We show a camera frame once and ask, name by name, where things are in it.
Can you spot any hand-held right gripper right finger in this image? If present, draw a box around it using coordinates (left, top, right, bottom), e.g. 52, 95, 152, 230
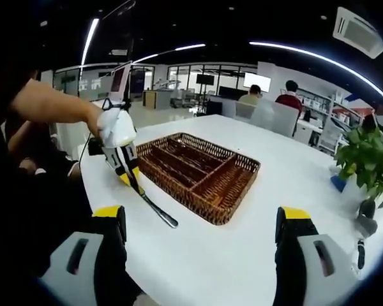
273, 206, 361, 306

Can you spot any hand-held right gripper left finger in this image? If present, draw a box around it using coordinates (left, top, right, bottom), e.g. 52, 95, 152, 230
40, 205, 128, 306

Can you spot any steel knife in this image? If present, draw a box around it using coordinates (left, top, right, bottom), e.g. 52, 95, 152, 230
132, 178, 179, 229

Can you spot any brown wicker storage tray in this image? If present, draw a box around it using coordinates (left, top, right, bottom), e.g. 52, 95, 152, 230
135, 133, 262, 226

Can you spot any person's left hand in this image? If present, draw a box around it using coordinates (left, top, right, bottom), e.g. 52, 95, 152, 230
97, 110, 119, 148

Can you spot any grey counter cabinet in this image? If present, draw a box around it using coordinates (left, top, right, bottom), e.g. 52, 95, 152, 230
142, 90, 172, 111

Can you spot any laptop on stand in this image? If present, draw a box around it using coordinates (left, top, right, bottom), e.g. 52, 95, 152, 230
108, 60, 133, 102

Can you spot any white black small device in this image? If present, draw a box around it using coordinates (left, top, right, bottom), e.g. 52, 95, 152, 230
350, 238, 368, 272

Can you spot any dark grey object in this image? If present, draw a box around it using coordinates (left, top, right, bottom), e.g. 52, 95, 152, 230
354, 199, 379, 239

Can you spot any person's black clothing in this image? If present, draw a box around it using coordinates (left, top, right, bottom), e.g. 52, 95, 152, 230
0, 63, 93, 281

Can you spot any short ceiling light strip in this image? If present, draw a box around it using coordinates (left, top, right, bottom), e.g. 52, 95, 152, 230
174, 43, 207, 52

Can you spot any black desk monitor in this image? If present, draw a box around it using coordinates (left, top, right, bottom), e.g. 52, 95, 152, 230
218, 85, 248, 98

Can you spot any green potted plant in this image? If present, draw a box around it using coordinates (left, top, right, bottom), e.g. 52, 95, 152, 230
333, 126, 383, 210

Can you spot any white mesh office chair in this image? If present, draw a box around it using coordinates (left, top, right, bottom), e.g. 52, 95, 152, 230
319, 119, 342, 154

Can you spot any metal shelf with white boxes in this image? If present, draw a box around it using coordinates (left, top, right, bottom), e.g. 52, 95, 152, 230
298, 89, 364, 128

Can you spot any curved ceiling light strip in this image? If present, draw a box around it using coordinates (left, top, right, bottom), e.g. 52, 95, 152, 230
248, 40, 383, 98

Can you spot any white ceiling air conditioner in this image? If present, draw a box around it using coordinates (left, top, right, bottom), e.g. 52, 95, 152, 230
333, 6, 383, 60

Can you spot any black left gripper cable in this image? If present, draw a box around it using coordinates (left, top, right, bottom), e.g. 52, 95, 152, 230
77, 132, 93, 166

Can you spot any white wall screen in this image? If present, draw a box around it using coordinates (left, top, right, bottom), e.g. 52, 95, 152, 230
243, 72, 272, 93

